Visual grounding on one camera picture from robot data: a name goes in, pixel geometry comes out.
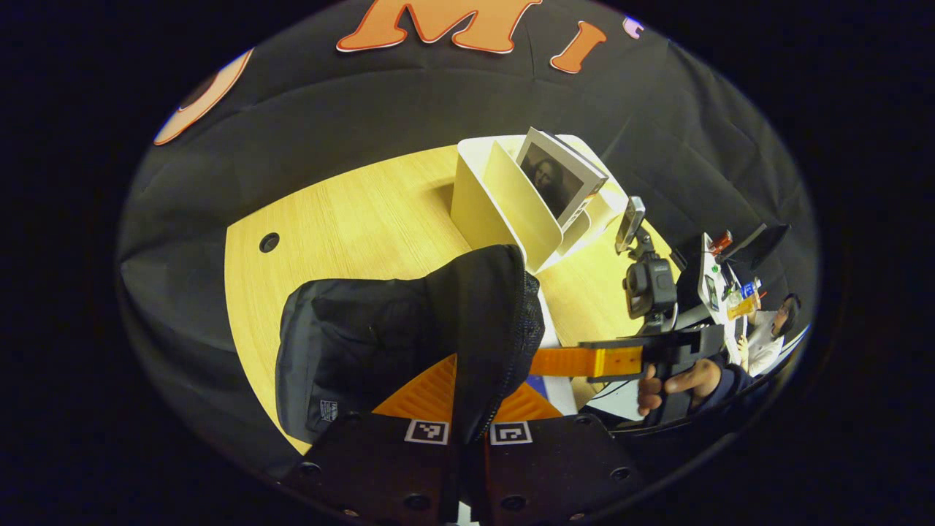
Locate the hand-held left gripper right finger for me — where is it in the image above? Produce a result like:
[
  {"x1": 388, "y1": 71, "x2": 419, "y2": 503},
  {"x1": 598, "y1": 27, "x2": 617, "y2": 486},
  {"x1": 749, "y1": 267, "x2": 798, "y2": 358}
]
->
[{"x1": 484, "y1": 381, "x2": 649, "y2": 525}]

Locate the portrait cover white book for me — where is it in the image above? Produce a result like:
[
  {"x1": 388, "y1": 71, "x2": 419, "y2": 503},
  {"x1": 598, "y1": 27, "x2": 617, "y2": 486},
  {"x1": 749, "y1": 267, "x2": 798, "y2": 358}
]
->
[{"x1": 515, "y1": 127, "x2": 609, "y2": 235}]

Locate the white side desk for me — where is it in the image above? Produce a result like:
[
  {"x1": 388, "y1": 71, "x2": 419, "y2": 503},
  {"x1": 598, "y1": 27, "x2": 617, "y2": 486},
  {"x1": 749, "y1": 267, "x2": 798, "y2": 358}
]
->
[{"x1": 698, "y1": 232, "x2": 764, "y2": 344}]

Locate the black monitor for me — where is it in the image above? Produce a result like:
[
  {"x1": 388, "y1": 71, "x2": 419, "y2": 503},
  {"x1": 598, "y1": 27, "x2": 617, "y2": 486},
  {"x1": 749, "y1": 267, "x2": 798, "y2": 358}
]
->
[{"x1": 722, "y1": 223, "x2": 791, "y2": 272}]

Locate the white plastic bookshelf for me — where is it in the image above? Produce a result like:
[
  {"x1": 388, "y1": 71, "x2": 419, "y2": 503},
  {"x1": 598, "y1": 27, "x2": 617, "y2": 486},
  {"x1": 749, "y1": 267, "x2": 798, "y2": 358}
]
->
[{"x1": 449, "y1": 134, "x2": 630, "y2": 275}]

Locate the blue spine book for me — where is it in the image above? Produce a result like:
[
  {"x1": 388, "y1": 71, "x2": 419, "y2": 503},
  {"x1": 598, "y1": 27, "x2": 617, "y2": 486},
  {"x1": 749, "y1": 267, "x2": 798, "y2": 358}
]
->
[{"x1": 524, "y1": 289, "x2": 581, "y2": 417}]

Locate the black schoolbag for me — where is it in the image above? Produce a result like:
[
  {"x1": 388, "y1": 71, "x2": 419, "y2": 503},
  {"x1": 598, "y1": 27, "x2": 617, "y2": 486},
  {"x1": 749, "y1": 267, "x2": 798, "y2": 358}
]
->
[{"x1": 275, "y1": 244, "x2": 549, "y2": 446}]

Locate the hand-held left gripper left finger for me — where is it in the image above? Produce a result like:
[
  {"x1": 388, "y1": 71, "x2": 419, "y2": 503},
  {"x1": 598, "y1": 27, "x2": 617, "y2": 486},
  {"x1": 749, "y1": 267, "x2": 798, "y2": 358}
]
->
[{"x1": 281, "y1": 354, "x2": 459, "y2": 525}]

